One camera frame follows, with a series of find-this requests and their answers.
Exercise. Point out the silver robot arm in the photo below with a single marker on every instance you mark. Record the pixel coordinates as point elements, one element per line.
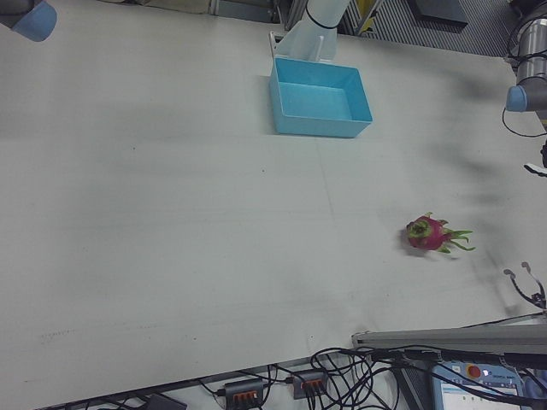
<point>531,47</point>

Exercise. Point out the flat black device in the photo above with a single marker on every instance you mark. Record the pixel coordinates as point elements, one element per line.
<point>164,402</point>

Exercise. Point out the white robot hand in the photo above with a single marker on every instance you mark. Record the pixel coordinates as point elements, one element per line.
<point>522,289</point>

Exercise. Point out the grey USB hub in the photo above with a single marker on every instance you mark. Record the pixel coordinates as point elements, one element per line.
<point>244,389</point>
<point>309,383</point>

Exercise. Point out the dark grey box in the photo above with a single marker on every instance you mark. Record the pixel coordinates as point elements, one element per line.
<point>440,13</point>

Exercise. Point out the pink dragon fruit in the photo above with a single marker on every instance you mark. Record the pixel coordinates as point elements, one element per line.
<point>425,235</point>

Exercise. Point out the light blue plastic box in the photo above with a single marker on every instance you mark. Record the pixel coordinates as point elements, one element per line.
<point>318,102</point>

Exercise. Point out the aluminium profile bar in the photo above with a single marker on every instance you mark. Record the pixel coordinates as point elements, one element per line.
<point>448,337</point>

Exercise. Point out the white stand column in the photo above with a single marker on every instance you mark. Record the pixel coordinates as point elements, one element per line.
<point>309,40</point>

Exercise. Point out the yellow black frame part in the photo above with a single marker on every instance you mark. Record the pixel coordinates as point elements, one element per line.
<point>368,17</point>

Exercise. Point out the robot teach pendant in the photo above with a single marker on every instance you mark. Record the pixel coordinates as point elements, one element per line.
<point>474,386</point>

